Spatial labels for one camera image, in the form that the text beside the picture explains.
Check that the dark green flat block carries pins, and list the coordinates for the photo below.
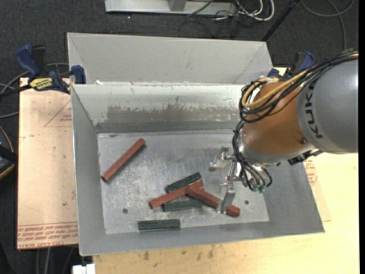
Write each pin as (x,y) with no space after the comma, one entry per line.
(182,205)
(159,224)
(184,182)

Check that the grey metal bin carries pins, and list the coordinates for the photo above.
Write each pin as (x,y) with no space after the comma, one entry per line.
(159,158)

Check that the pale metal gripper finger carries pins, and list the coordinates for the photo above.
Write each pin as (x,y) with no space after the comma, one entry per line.
(219,161)
(227,200)

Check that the red-brown flat block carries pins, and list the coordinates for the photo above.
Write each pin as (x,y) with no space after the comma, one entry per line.
(171,197)
(206,198)
(123,159)

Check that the brown cardboard board red print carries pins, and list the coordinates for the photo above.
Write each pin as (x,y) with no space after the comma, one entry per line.
(45,158)

